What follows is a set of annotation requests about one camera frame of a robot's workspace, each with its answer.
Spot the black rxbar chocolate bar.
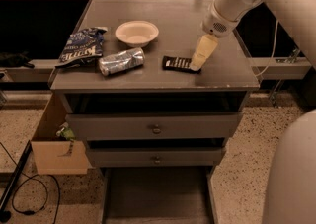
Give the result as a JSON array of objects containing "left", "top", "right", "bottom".
[{"left": 162, "top": 56, "right": 200, "bottom": 74}]

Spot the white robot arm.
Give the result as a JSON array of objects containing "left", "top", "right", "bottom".
[{"left": 190, "top": 0, "right": 316, "bottom": 224}]

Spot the grey top drawer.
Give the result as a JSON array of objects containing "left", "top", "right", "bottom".
[{"left": 66, "top": 112, "right": 242, "bottom": 140}]

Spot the grey drawer cabinet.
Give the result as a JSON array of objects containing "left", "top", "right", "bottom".
[{"left": 48, "top": 0, "right": 261, "bottom": 224}]

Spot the grey middle drawer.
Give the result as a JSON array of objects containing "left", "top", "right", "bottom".
[{"left": 86, "top": 147, "right": 226, "bottom": 168}]

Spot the grey open bottom drawer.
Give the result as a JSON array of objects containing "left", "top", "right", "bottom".
[{"left": 98, "top": 167, "right": 218, "bottom": 224}]

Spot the white paper bowl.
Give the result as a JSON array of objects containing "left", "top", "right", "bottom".
[{"left": 115, "top": 21, "right": 159, "bottom": 47}]

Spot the crushed silver can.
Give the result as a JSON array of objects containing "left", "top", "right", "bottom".
[{"left": 98, "top": 47, "right": 145, "bottom": 76}]

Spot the blue kettle chips bag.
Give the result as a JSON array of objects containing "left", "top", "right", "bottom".
[{"left": 55, "top": 27, "right": 108, "bottom": 68}]

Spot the green item in box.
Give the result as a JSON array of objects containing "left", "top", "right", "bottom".
[{"left": 56, "top": 122, "right": 75, "bottom": 141}]

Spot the brown cardboard box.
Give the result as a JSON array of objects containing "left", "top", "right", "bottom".
[{"left": 31, "top": 95, "right": 90, "bottom": 175}]

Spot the black bag on ledge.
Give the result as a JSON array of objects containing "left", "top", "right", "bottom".
[{"left": 0, "top": 51, "right": 35, "bottom": 68}]

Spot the black bar on floor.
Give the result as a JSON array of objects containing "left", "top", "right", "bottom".
[{"left": 0, "top": 141, "right": 31, "bottom": 224}]

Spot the black floor cable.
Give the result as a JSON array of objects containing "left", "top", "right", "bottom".
[{"left": 0, "top": 141, "right": 61, "bottom": 224}]

